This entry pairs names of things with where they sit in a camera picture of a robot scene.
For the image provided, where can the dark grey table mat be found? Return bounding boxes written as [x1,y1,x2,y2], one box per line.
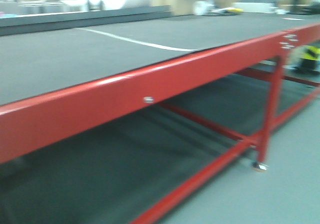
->
[0,13,320,105]

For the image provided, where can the red metal table frame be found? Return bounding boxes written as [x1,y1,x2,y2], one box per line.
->
[0,21,320,224]

